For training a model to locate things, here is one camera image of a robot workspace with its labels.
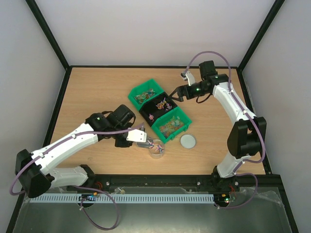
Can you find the green bin of gummy candies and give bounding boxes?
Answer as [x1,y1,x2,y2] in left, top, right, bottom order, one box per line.
[151,107,192,144]

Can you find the black bin of lollipops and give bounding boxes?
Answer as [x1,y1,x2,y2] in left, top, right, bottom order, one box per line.
[139,92,177,127]

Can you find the metal scoop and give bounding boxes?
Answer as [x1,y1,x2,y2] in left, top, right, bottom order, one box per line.
[136,138,155,149]

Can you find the green bin of mixed candies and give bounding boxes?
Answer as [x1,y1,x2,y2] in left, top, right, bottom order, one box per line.
[128,79,164,110]

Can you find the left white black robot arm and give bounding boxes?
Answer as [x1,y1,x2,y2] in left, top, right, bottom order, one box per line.
[15,104,136,198]

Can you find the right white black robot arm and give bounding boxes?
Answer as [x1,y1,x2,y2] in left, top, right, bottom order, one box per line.
[170,61,267,190]

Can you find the clear plastic jar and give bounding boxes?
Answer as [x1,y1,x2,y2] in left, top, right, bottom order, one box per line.
[147,139,165,159]

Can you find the white jar lid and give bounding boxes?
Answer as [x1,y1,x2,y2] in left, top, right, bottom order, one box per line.
[180,134,196,149]

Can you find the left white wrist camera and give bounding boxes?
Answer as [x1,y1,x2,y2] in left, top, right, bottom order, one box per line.
[126,129,147,143]

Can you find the slotted grey cable duct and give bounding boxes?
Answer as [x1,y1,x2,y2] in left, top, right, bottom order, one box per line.
[30,193,214,204]

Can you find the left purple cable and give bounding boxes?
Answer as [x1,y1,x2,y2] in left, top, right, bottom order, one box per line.
[9,122,145,229]

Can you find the purple cable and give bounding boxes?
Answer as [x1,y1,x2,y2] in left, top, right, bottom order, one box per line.
[9,122,145,229]
[185,50,266,211]

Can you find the black aluminium frame rail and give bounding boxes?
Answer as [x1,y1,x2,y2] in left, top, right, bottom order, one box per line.
[24,173,282,192]

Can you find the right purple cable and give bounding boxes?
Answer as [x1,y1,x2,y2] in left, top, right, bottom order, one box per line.
[185,50,266,211]

